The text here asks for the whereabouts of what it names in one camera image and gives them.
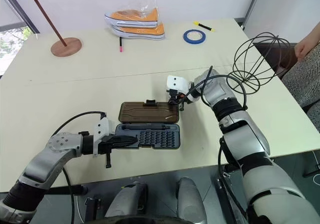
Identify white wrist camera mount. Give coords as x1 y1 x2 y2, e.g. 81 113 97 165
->
92 117 117 158
165 75 189 95

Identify grey rounded robot leg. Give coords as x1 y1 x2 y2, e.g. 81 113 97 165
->
175 177 208 224
104 182 149 221

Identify screwdriver bit set case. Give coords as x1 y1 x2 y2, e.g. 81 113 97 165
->
117 99 182 151

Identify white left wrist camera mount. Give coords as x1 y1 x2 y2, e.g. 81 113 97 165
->
92 117 117 158

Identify brown wooden round-base stand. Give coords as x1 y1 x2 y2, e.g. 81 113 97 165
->
15 0 83 58

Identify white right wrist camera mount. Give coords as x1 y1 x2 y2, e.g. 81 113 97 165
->
165 75 189 95

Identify dark window frame post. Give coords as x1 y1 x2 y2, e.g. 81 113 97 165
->
0 0 40 34

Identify blue tape roll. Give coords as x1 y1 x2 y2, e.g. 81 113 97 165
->
182 29 207 45

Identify grey metal board frame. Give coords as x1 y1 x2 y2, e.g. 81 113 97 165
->
243 0 265 32

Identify person's bare hand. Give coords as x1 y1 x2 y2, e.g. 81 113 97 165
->
294 37 314 59

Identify black-white patterned garment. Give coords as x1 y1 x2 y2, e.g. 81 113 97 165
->
280 43 320 133

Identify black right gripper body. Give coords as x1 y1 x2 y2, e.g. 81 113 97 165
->
167 89 187 108

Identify orange sneaker in plastic bag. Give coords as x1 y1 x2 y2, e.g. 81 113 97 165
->
104 7 160 28

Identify dark rounded robot torso rim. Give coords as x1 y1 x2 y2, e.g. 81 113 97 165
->
93 215 181 224

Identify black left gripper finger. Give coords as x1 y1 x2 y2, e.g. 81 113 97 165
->
111 142 137 150
110 135 139 144

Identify black wire basket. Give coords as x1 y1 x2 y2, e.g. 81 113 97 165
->
232 32 293 95

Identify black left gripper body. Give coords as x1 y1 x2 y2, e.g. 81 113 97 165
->
97 135 117 169

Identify black table leg bracket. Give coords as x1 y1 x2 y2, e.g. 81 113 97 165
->
84 196 103 223
215 171 247 224

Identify orange canvas sneaker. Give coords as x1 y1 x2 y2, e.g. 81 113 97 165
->
110 21 167 41

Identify yellow and black marker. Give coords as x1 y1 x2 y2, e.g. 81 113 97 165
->
192 20 217 32

